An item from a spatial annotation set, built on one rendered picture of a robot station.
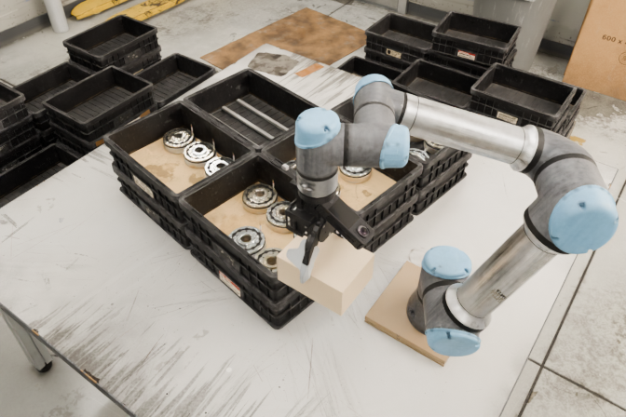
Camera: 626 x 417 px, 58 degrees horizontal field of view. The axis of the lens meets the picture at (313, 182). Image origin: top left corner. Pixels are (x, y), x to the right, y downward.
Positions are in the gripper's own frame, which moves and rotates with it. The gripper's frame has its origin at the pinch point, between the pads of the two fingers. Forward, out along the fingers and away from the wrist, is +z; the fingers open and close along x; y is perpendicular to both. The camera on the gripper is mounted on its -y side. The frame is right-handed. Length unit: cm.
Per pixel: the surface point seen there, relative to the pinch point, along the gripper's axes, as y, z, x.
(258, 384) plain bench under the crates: 10.2, 39.7, 13.6
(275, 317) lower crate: 16.1, 33.6, -1.0
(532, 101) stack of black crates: 5, 61, -182
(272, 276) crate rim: 15.7, 16.7, -0.8
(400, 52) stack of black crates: 85, 68, -199
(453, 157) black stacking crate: 3, 25, -77
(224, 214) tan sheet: 47, 26, -17
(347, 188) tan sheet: 24, 27, -47
